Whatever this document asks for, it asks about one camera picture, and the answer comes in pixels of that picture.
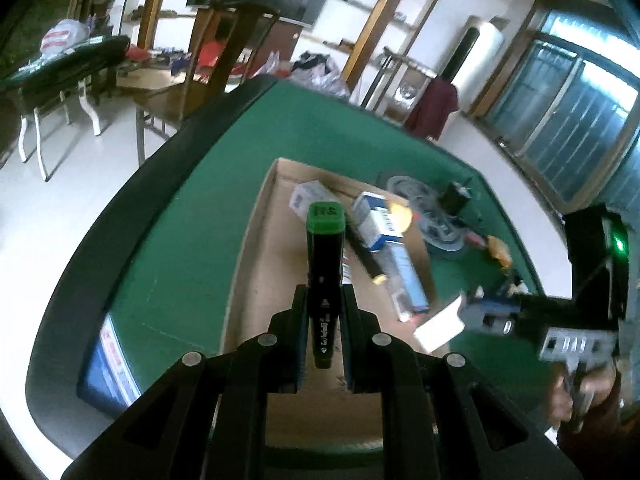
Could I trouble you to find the yellow tape roll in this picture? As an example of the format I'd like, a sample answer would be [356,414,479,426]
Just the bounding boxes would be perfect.
[387,201,415,233]

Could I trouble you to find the window with metal frame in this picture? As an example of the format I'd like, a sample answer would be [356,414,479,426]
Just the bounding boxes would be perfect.
[480,0,640,211]

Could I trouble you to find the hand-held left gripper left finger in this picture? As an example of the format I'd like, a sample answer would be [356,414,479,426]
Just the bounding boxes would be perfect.
[60,284,309,480]

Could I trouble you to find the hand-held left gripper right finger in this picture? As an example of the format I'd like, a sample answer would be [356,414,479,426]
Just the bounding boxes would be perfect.
[341,284,585,480]

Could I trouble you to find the person's right hand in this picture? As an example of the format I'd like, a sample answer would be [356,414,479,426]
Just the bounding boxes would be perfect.
[547,362,623,433]

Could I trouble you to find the long grey box orange end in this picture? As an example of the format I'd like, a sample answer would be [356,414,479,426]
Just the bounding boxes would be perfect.
[372,240,431,323]

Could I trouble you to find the cardboard box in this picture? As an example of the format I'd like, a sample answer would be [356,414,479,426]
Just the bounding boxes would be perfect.
[220,157,466,453]

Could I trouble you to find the black cylindrical motor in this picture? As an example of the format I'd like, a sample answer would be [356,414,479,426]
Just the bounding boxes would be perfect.
[437,180,473,221]

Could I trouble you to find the flower painting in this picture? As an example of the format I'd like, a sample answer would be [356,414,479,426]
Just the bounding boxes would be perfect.
[0,0,88,68]

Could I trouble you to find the blue and white booklet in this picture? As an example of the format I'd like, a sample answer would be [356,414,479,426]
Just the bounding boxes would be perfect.
[77,312,143,418]

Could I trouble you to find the black pen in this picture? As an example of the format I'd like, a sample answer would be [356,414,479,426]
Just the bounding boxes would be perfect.
[345,220,388,286]

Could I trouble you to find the white and red plastic bag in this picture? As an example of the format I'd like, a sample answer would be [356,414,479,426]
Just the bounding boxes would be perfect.
[40,19,91,56]

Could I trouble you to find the floral bag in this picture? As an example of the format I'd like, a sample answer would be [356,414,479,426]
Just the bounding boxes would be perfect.
[290,51,351,98]

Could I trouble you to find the grey round table disc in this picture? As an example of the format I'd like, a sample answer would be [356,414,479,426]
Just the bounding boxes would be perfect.
[385,175,481,258]

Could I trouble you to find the blue and white box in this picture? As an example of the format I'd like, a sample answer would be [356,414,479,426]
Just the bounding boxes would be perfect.
[350,191,406,252]

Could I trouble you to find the dark wooden armchair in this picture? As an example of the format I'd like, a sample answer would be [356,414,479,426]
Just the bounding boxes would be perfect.
[132,0,281,166]

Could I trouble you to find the black marker green cap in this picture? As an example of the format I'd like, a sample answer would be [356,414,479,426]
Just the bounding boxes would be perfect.
[305,201,347,370]

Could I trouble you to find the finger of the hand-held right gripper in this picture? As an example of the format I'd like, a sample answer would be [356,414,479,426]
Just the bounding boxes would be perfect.
[459,296,521,337]

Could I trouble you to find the person's right forearm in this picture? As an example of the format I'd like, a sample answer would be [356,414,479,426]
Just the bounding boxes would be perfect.
[555,410,640,480]

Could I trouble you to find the small grey box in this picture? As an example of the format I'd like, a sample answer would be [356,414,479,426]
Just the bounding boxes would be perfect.
[289,180,346,221]

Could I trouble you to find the white standing air conditioner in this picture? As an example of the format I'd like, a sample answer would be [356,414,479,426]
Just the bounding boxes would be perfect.
[447,15,506,116]

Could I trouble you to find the maroon garment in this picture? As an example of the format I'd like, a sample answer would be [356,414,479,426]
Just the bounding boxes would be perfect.
[402,77,460,142]

